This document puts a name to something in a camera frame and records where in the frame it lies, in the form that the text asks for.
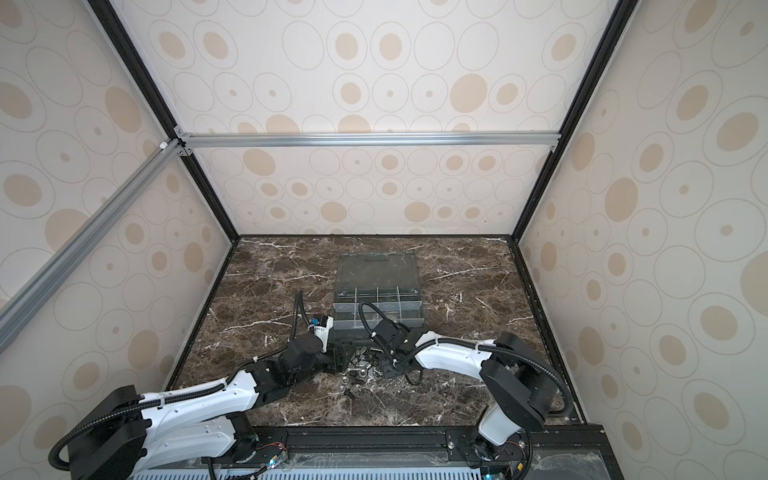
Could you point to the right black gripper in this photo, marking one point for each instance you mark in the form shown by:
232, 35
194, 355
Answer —
381, 364

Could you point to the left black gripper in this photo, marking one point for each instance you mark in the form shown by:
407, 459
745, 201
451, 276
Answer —
342, 363

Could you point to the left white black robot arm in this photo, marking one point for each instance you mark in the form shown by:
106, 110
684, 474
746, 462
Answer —
129, 432

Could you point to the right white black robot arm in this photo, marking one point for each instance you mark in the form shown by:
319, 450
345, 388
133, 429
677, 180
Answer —
526, 391

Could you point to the pile of screws and nuts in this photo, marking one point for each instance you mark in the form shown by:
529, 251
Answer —
360, 370

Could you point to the clear plastic compartment organizer box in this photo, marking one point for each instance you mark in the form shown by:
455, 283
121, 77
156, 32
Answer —
389, 280

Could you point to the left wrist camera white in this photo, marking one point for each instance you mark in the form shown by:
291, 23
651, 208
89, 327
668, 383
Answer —
321, 327

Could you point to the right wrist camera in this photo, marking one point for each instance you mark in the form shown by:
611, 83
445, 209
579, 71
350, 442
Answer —
390, 335

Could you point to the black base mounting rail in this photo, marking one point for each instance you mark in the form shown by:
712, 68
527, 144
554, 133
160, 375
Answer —
413, 452

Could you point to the horizontal aluminium frame bar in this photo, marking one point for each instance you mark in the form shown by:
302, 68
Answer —
378, 139

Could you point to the left diagonal aluminium frame bar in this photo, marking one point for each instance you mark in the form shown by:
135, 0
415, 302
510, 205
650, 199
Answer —
22, 308

